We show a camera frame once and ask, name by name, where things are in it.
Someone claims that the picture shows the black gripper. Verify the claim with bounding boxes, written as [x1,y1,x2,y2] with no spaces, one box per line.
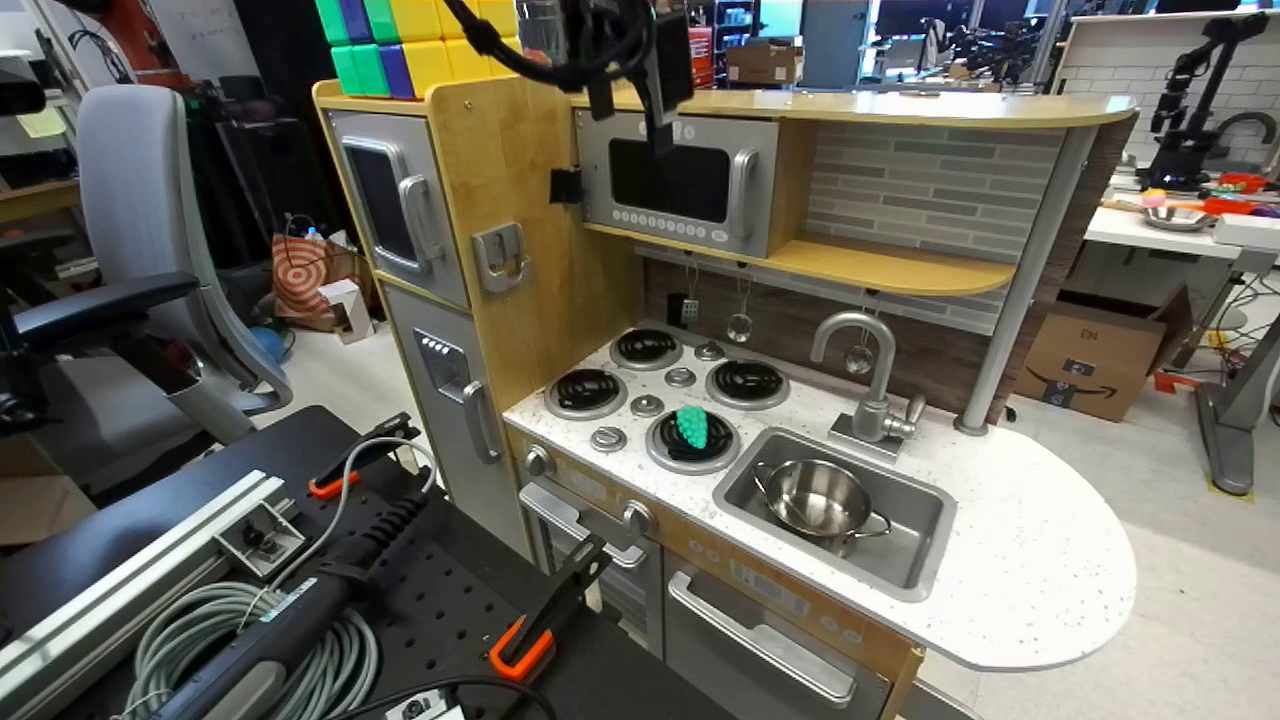
[574,0,696,160]

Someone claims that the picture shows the green toy grapes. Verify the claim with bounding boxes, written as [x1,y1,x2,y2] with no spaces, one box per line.
[672,404,715,456]

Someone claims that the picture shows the silver metal pot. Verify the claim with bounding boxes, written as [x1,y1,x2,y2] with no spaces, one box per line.
[750,456,890,548]

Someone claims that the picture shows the grey toy microwave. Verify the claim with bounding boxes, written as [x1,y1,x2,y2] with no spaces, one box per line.
[570,111,784,259]

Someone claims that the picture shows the yellow foam block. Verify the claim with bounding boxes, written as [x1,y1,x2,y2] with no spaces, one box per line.
[405,37,519,102]
[392,0,525,49]

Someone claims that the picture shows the hanging toy utensil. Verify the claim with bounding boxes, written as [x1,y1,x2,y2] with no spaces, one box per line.
[666,257,709,332]
[725,263,761,350]

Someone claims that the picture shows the black toy stove burner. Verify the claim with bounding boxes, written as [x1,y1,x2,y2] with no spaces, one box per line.
[645,404,743,482]
[538,365,633,424]
[701,356,791,412]
[605,326,690,378]

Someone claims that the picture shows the purple foam block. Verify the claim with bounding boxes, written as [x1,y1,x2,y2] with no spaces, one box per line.
[374,44,419,104]

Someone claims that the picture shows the grey windowed kitchen door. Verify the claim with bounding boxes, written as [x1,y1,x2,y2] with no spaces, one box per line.
[326,111,471,315]

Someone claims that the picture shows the grey plain kitchen door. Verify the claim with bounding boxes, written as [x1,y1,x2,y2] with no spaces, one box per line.
[383,286,537,562]

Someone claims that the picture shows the orange patterned bag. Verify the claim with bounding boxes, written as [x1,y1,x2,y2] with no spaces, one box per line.
[269,234,363,337]

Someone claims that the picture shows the grey toy faucet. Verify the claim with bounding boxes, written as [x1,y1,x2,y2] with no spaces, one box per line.
[809,309,926,464]

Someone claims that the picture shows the grey toy oven door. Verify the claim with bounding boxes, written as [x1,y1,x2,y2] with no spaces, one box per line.
[517,476,665,656]

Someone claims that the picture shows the grey office chair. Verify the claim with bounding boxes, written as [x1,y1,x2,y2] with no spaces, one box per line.
[0,82,296,464]

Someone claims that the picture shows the grey toy sink basin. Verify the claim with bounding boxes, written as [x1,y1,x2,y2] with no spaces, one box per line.
[712,424,959,604]

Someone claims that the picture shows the brown cardboard box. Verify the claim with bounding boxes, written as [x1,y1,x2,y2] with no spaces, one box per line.
[1007,281,1200,429]

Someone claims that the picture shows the grey toy dishwasher door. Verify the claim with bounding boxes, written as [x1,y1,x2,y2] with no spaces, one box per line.
[658,563,922,720]

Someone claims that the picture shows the white work table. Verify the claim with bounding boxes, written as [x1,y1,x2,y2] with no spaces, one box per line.
[1081,198,1280,502]

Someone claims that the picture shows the wooden toy kitchen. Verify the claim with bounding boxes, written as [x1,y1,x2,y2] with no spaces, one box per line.
[313,77,1142,720]

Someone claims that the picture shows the silver aluminium extrusion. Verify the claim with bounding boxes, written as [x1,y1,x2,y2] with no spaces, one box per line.
[0,464,291,720]

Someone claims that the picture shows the grey toy wall phone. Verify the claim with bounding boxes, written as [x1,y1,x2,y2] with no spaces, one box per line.
[471,215,531,302]

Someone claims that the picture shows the small black clamp orange handle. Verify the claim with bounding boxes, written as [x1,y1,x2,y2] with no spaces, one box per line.
[303,412,422,509]

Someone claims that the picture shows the black ribbed cable connector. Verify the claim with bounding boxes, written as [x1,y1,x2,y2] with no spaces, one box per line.
[149,494,446,720]

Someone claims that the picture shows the metal corner bracket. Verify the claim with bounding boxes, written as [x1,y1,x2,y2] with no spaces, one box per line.
[211,502,308,582]

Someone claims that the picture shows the grey cable coil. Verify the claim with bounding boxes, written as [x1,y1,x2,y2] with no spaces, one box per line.
[116,578,383,720]

